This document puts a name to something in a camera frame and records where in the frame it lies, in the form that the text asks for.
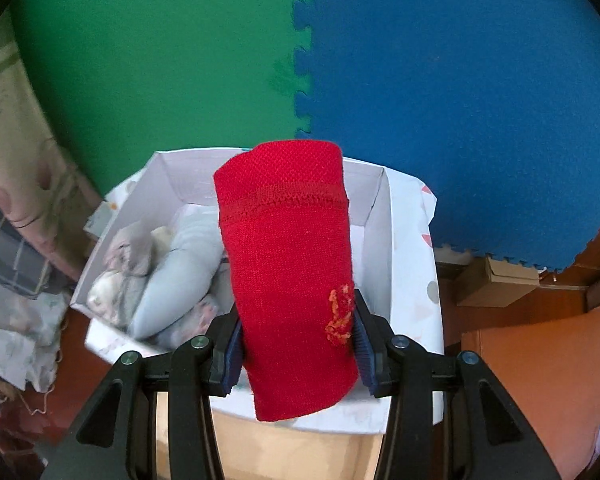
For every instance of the white plastic bag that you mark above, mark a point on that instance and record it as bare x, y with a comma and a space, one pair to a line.
15, 330

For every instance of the red sock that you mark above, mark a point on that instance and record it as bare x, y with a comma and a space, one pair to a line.
280, 260

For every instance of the beige underwear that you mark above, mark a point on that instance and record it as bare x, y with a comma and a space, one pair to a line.
120, 270

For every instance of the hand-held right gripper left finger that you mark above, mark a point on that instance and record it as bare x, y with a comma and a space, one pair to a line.
232, 360

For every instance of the pink patterned blanket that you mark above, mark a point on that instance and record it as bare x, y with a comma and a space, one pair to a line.
15, 160

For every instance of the grey plaid pillow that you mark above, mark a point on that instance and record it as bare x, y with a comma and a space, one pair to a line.
10, 255

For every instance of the floral underwear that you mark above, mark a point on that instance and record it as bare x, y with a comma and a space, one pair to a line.
205, 310

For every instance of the pale blue long sock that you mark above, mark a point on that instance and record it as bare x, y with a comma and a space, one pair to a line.
175, 270

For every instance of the brown cardboard box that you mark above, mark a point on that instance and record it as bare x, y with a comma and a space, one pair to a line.
495, 282

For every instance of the white cardboard box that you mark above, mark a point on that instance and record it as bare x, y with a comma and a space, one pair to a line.
190, 180

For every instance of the green foam mat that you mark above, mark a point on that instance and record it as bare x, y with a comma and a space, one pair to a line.
155, 60

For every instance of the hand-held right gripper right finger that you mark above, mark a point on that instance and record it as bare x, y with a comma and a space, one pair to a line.
365, 355

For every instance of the blue foam mat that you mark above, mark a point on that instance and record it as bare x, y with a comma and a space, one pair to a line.
455, 85

